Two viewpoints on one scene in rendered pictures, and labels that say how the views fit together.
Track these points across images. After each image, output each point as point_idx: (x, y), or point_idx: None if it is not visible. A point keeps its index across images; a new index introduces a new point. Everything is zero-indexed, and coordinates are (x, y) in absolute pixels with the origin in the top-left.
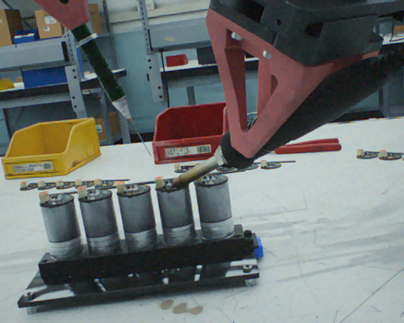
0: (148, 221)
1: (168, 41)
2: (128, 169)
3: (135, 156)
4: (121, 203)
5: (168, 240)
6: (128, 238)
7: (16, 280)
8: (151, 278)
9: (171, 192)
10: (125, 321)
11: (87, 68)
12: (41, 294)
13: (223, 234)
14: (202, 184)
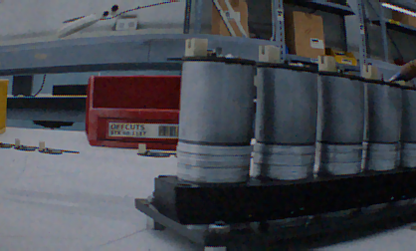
0: (363, 129)
1: None
2: (59, 144)
3: (49, 136)
4: (337, 88)
5: (378, 164)
6: (337, 154)
7: (88, 222)
8: (391, 203)
9: (393, 87)
10: (401, 243)
11: None
12: (237, 229)
13: None
14: (414, 87)
